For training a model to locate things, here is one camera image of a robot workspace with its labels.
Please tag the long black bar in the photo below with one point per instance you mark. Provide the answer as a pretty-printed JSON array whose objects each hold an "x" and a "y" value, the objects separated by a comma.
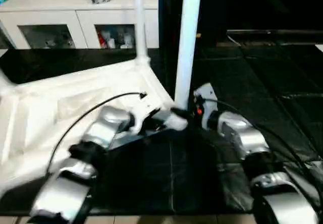
[{"x": 265, "y": 32}]

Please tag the white cabinet with glass doors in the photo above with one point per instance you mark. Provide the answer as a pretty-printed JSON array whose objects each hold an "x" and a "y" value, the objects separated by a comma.
[{"x": 50, "y": 14}]

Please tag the red and white bottle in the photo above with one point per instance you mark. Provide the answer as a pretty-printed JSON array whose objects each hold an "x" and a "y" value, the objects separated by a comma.
[{"x": 101, "y": 40}]

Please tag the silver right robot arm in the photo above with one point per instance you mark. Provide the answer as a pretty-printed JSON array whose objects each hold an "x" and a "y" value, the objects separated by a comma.
[{"x": 252, "y": 140}]

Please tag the white plastic table top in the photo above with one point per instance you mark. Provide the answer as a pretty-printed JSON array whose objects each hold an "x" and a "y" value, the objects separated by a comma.
[{"x": 50, "y": 103}]

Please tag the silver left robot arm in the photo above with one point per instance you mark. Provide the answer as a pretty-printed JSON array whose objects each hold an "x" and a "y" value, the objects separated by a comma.
[{"x": 111, "y": 123}]

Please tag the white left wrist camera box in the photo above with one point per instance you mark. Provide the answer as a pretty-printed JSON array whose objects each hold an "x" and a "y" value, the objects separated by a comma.
[{"x": 137, "y": 125}]

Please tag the black mat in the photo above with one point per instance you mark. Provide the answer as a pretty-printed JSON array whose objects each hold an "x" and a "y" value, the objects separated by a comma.
[{"x": 252, "y": 82}]

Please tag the white flat board strip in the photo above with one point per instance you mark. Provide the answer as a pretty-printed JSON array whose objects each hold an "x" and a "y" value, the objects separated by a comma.
[{"x": 319, "y": 48}]

